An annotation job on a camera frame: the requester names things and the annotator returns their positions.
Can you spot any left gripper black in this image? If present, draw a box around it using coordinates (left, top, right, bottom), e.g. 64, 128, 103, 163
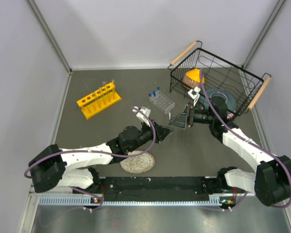
128, 118, 172, 153

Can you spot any blue glazed bowl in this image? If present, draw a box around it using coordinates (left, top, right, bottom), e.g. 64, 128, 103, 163
206, 88, 237, 112

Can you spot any black wire basket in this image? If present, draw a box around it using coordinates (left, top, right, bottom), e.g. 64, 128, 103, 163
168, 40, 271, 118

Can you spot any pink bowl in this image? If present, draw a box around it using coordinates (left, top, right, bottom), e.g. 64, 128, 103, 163
226, 112, 235, 119

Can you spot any speckled ceramic plate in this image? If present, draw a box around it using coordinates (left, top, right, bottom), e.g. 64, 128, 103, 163
120, 150, 155, 174

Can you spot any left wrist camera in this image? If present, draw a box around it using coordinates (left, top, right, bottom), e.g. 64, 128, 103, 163
132, 106, 151, 127

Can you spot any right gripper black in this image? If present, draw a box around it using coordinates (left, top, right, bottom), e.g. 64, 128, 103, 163
168, 102, 215, 130

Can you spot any yellow test tube rack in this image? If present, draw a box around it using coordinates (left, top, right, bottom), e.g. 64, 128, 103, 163
77, 82, 122, 120

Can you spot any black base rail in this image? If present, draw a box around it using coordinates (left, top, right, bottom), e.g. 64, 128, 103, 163
86, 177, 222, 202

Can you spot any clear acrylic tube rack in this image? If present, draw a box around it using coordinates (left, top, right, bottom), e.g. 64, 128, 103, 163
149, 91, 175, 114

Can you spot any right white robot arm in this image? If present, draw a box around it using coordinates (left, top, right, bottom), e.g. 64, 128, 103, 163
169, 96, 291, 207

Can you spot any brown and yellow bowl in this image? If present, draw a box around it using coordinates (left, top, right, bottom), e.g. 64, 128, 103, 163
182, 68, 205, 90

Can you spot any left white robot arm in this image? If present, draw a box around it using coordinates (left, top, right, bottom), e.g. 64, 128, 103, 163
25, 122, 172, 193

